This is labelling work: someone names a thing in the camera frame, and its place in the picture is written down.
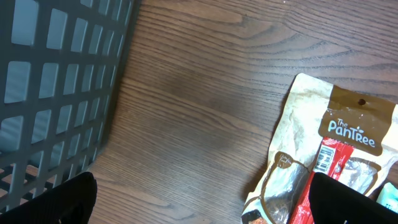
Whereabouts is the teal snack bag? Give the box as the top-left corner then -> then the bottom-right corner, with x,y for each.
376,182 -> 398,213

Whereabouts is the brown white snack pouch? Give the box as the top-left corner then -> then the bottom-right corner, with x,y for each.
241,73 -> 397,223

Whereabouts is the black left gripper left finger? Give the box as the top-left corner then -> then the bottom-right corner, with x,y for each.
1,172 -> 98,224

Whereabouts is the red white stick pack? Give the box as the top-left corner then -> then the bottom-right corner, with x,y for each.
289,137 -> 354,224

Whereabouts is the grey plastic basket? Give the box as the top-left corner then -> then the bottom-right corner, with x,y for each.
1,0 -> 141,212

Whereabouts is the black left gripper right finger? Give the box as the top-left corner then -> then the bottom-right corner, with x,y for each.
309,172 -> 397,224

